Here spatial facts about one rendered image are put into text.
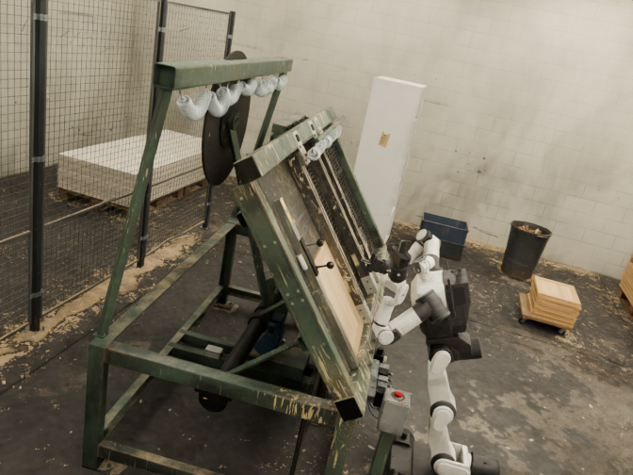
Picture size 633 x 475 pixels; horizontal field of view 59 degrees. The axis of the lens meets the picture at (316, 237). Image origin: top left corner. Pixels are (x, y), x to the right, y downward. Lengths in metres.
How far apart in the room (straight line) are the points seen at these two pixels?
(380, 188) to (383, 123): 0.78
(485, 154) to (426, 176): 0.88
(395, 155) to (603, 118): 2.90
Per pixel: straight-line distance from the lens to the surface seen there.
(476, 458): 3.55
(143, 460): 3.31
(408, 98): 6.79
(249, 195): 2.40
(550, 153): 8.28
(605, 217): 8.58
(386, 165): 6.91
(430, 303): 2.76
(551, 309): 6.19
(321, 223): 3.14
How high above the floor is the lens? 2.45
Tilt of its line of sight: 20 degrees down
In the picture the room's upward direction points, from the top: 12 degrees clockwise
